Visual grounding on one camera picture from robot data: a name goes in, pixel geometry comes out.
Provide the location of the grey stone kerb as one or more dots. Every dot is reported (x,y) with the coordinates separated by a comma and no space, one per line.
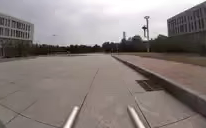
(177,89)

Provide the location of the dry grass strip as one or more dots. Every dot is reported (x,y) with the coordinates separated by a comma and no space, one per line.
(187,59)

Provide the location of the reddish brick raised pavement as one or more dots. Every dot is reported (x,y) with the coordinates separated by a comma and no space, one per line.
(184,71)

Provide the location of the pale multi-storey building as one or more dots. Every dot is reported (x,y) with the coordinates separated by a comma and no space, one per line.
(9,30)

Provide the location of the grey multi-storey building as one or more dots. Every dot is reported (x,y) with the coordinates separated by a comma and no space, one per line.
(192,25)

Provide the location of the tall lamp pole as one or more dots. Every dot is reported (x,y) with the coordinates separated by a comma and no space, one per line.
(147,33)

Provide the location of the robot's own part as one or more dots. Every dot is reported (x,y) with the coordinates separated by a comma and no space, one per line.
(71,117)
(136,117)

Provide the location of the metal drain grate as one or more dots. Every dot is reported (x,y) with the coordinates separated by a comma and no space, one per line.
(149,84)

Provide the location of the row of trees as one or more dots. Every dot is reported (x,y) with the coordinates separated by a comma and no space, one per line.
(101,46)

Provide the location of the grey stone slab pavement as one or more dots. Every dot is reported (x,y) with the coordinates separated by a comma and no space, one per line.
(57,80)

